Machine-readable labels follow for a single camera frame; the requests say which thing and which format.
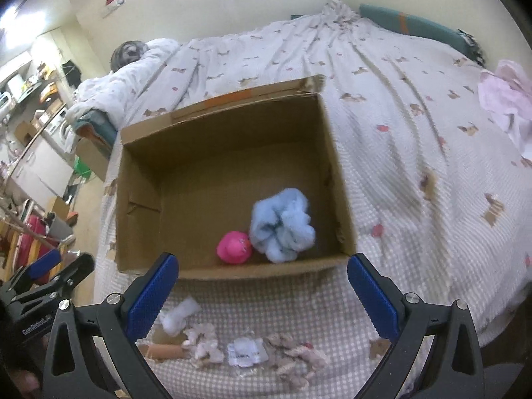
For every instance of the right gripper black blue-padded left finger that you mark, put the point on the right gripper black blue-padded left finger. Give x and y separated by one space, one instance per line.
71 369

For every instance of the grey knitted hat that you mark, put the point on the grey knitted hat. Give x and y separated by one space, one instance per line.
127 53

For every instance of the beige lace-trimmed scrunchie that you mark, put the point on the beige lace-trimmed scrunchie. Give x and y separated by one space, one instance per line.
293 362

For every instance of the brown cardboard box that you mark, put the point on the brown cardboard box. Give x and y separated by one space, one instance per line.
188 177

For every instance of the pink crumpled cloth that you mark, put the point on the pink crumpled cloth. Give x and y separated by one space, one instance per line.
505 95

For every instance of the wooden chair with red cushion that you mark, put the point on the wooden chair with red cushion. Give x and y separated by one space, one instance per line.
24 241

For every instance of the teal pillow with orange stripe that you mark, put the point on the teal pillow with orange stripe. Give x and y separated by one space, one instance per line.
399 22

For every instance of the green bag on floor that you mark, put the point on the green bag on floor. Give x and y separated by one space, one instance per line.
82 172

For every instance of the dog-print checked bedspread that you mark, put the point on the dog-print checked bedspread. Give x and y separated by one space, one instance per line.
440 196

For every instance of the red white wall hook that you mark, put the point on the red white wall hook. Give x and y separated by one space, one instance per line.
111 6

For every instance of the cream floral scrunchie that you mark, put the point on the cream floral scrunchie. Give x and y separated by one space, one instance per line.
202 345

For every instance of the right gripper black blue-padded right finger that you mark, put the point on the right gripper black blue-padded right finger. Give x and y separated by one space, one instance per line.
453 368

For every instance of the white washing machine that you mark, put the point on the white washing machine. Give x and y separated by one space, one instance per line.
57 130

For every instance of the light blue fluffy scrunchie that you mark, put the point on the light blue fluffy scrunchie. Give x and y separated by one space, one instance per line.
280 226

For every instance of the clear bag with label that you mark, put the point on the clear bag with label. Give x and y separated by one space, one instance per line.
246 352

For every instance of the pink rubber duck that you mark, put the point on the pink rubber duck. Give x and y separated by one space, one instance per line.
235 248

